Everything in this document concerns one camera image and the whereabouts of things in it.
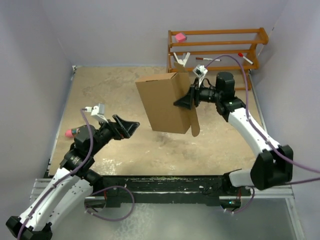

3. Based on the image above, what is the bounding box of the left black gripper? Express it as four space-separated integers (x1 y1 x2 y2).
89 114 139 156

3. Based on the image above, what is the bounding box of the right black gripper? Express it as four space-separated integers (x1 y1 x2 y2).
174 77 222 110

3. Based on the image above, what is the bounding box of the brown cardboard box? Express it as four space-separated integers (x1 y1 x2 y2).
135 62 200 137

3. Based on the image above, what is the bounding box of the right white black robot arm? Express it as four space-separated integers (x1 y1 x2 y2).
173 71 294 196

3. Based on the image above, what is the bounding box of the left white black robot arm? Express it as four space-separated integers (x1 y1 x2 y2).
6 114 140 240

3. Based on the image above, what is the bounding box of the white clamp tool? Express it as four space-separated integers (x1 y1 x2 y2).
173 52 191 67

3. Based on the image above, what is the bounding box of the brown-capped white marker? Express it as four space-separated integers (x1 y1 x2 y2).
195 57 221 62

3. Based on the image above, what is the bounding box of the small pink green object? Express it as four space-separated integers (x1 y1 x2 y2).
64 127 80 138

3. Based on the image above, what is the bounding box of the pink eraser block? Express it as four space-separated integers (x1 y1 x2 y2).
174 32 187 43

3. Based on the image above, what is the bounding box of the wooden three-tier rack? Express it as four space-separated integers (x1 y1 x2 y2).
166 27 269 77

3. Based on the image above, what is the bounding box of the red-capped white marker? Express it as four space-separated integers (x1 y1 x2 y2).
238 52 254 65

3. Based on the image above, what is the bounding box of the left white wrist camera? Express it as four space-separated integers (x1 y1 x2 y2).
84 103 108 123

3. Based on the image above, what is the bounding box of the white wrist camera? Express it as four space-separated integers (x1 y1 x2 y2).
84 103 108 123
192 65 208 87

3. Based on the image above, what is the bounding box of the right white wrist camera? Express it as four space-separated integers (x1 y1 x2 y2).
192 65 208 87

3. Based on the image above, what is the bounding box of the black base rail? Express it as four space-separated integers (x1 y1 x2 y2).
85 175 251 208

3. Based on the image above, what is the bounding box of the aluminium extrusion frame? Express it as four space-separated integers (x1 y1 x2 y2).
18 65 306 240

